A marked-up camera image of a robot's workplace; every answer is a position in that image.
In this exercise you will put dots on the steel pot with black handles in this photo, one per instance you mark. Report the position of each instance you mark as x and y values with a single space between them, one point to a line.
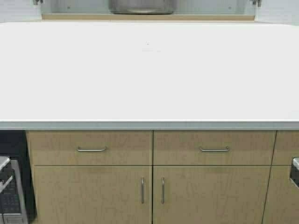
142 6

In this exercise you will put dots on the right lower cabinet door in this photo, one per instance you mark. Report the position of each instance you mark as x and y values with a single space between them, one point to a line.
210 194

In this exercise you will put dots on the cabinet door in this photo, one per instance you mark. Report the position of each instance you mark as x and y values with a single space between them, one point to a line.
92 194
210 194

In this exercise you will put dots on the left lower cabinet door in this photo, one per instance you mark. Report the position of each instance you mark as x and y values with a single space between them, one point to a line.
92 194

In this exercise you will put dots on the upper cabinet bottom shelf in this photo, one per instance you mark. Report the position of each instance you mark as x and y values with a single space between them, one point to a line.
163 17

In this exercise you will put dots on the right lower drawer front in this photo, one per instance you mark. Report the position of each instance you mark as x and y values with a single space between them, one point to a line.
182 147

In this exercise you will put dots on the left lower drawer front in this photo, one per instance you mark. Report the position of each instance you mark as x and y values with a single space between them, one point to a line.
59 148

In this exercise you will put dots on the far right drawer front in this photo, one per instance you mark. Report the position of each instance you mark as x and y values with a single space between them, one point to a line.
286 147

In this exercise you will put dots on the far right lower door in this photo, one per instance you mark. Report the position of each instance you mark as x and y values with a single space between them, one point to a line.
282 201

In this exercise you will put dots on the stainless steel microwave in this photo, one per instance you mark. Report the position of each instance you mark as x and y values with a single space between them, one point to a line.
12 202

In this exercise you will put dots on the white wall outlet plate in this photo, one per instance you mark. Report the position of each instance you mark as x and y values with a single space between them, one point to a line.
151 46

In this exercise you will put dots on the left lower door handle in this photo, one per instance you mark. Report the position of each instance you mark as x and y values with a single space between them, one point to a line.
142 190

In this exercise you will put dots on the door handle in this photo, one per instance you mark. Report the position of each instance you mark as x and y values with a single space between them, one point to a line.
142 190
163 191

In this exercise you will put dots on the right lower door handle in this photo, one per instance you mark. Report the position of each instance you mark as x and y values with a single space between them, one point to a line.
163 191

